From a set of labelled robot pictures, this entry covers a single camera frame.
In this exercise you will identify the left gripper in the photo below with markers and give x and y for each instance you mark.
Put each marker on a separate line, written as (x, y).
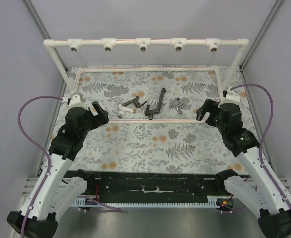
(96, 116)

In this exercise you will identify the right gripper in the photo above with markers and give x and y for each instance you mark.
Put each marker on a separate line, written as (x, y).
(208, 114)

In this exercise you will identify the white pipe frame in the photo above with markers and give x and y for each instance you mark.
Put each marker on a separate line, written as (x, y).
(143, 44)

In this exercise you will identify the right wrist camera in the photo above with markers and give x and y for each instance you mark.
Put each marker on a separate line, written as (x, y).
(229, 96)

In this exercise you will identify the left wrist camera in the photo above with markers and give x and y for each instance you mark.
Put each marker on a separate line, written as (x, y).
(75, 100)

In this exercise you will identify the white plastic faucet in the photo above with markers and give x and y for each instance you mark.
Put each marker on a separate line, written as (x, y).
(123, 110)

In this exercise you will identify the dark short faucet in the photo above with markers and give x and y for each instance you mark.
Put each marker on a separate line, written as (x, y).
(134, 101)

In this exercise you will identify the white cable duct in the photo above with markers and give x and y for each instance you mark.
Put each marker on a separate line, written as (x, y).
(210, 204)

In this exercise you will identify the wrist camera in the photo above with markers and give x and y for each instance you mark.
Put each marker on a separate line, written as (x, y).
(229, 96)
(75, 100)

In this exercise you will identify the chrome faucet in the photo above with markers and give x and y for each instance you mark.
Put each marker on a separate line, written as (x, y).
(177, 104)

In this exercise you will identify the floral table mat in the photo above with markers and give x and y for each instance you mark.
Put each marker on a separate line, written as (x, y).
(157, 148)

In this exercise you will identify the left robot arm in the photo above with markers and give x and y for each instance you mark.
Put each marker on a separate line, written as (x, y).
(39, 215)

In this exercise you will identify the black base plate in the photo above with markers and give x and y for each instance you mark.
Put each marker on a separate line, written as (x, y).
(125, 187)

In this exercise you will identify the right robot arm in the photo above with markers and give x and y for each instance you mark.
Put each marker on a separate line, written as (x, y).
(270, 202)

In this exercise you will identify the dark long faucet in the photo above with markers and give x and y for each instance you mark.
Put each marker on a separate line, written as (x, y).
(151, 113)

